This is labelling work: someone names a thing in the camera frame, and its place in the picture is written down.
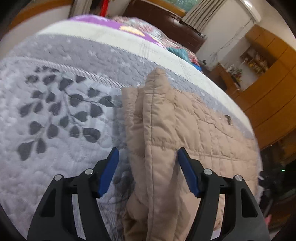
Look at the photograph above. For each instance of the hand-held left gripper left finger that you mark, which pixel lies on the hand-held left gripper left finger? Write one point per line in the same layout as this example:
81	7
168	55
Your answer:
107	166

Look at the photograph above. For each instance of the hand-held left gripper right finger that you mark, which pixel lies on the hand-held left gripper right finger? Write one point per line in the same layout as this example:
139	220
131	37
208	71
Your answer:
188	169

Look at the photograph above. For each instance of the beige quilted coat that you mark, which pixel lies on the beige quilted coat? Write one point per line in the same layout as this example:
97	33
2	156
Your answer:
185	120

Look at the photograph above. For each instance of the grey patterned bed quilt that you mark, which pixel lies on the grey patterned bed quilt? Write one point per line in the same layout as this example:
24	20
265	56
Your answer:
57	115

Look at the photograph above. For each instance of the wooden desk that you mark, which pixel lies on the wooden desk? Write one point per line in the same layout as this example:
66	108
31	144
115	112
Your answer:
227	81

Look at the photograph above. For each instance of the wooden wardrobe with shelves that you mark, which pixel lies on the wooden wardrobe with shelves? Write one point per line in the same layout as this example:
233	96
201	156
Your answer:
272	92

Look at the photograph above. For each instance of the teal cloth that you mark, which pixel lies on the teal cloth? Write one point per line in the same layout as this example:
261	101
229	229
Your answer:
177	52

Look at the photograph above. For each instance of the row of books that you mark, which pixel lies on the row of books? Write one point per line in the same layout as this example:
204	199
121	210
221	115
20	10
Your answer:
254	61

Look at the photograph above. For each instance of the purple floral bedding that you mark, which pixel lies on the purple floral bedding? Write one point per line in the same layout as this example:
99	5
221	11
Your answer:
138	30

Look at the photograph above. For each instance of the beige curtain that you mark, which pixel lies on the beige curtain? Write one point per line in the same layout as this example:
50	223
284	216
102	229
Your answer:
78	7
198	14

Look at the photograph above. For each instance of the dark wooden headboard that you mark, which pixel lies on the dark wooden headboard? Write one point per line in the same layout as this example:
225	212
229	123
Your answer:
161	14

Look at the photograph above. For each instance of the red hanging garment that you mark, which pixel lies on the red hanging garment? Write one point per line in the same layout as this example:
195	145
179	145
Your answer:
105	7

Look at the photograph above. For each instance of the small wooden framed window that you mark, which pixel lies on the small wooden framed window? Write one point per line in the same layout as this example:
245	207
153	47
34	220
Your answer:
185	2

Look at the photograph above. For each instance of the white air conditioner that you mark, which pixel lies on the white air conditioner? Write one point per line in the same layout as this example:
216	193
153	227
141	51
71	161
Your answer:
251	10

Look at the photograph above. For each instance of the large wooden framed window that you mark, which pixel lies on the large wooden framed window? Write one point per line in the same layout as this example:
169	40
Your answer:
34	11

